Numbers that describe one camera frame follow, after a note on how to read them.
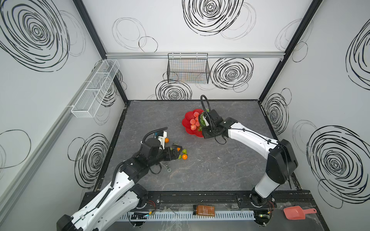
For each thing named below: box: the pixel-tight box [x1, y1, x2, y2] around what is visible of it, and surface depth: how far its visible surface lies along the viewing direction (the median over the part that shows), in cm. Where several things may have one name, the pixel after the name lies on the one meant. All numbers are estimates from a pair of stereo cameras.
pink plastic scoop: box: [283, 205, 318, 221], surface depth 71 cm
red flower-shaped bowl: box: [182, 108, 205, 138], surface depth 104 cm
